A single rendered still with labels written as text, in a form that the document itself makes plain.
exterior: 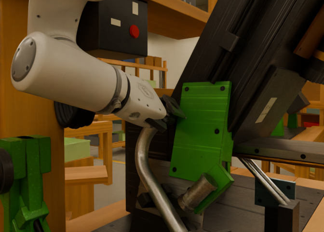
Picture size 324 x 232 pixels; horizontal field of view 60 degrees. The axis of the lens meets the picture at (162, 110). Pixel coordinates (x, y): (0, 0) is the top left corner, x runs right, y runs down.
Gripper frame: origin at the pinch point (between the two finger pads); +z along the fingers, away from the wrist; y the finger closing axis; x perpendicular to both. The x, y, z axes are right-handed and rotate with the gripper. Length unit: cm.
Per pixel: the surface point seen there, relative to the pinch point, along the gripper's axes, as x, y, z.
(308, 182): -3, -17, 88
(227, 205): 14.8, -15.4, 39.1
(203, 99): -7.8, -2.7, 2.8
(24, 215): 21.6, -10.6, -21.7
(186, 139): 0.2, -7.0, 2.8
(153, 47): 225, 803, 767
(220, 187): -0.7, -19.3, 2.5
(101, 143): 294, 278, 326
